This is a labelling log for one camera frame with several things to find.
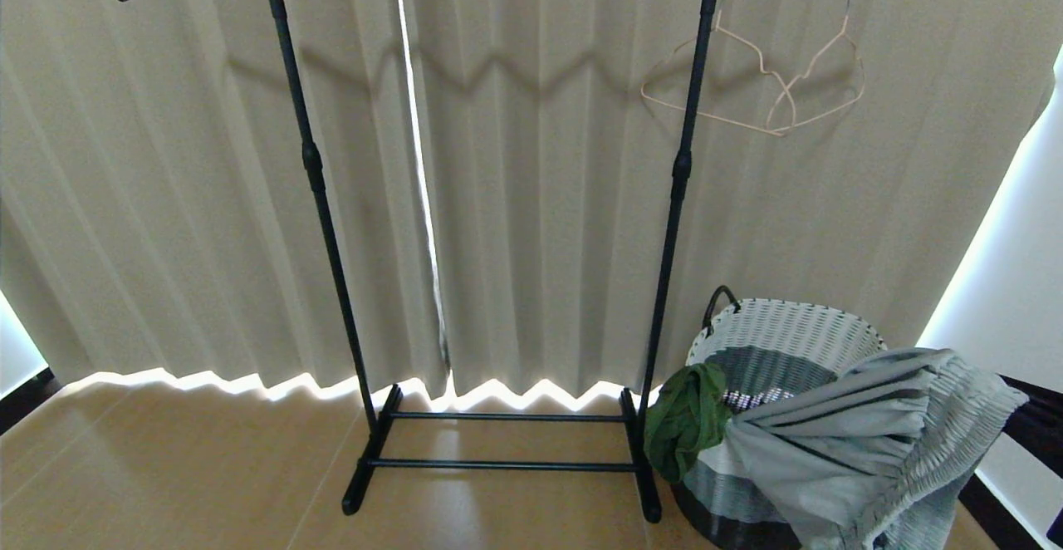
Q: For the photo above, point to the pink clothes hanger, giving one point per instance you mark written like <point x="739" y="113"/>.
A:
<point x="731" y="120"/>
<point x="818" y="59"/>

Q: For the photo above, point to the pale grey shorts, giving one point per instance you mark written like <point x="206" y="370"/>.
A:
<point x="864" y="450"/>

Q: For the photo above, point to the white laundry basket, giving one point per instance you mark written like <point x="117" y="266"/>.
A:
<point x="789" y="330"/>

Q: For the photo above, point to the beige curtain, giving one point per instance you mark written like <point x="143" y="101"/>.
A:
<point x="540" y="201"/>

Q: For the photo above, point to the green garment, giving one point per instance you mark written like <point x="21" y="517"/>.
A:
<point x="685" y="425"/>

